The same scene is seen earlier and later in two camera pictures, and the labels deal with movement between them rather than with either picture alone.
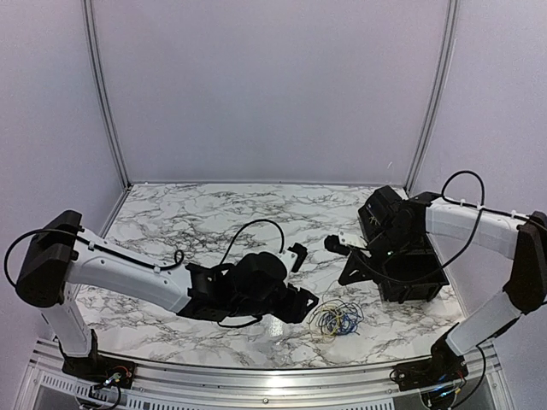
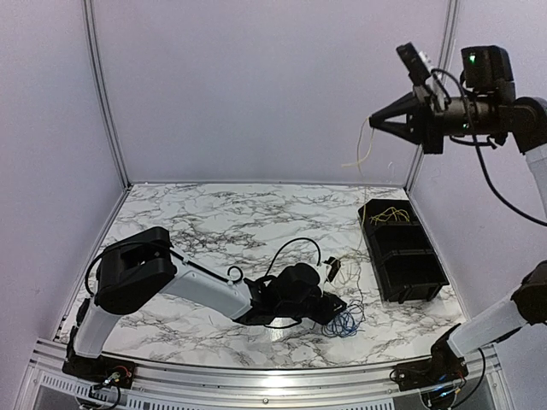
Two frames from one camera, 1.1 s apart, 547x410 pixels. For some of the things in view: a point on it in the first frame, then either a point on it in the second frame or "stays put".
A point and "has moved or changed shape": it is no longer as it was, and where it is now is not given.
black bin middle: x=409 y=254 stays put
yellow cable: x=326 y=320 has moved or changed shape
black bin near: x=405 y=277 stays put
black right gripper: x=357 y=260 -> x=426 y=122
